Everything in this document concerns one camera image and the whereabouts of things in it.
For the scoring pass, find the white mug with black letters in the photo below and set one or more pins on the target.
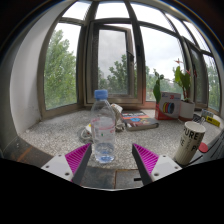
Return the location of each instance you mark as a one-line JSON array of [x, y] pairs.
[[188, 143]]

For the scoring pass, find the clear blue-capped water bottle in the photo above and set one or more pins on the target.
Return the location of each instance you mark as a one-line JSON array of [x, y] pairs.
[[103, 133]]

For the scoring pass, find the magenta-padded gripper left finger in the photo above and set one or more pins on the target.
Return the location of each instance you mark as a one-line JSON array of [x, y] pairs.
[[77, 160]]

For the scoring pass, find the black lattice mat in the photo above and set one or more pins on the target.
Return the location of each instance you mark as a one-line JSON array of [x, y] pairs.
[[198, 118]]

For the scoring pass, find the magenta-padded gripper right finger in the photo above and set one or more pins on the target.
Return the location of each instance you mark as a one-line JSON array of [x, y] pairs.
[[146, 160]]

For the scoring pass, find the red box with colourful spools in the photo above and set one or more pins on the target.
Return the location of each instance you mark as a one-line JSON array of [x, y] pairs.
[[168, 106]]

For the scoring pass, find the flat round red coaster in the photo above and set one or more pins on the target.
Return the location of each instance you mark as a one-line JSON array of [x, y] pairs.
[[203, 147]]

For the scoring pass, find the brown-framed bay window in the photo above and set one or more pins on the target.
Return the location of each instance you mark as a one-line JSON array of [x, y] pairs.
[[84, 66]]

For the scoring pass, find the small green leafy plant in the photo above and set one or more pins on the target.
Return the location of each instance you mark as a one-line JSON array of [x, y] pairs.
[[156, 90]]

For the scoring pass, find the long yellow box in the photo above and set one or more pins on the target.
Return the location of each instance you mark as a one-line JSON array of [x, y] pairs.
[[213, 121]]

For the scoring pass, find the light blue box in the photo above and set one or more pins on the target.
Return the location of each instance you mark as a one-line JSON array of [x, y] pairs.
[[207, 112]]

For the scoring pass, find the flowering plant in white pot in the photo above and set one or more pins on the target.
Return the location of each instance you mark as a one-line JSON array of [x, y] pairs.
[[186, 110]]

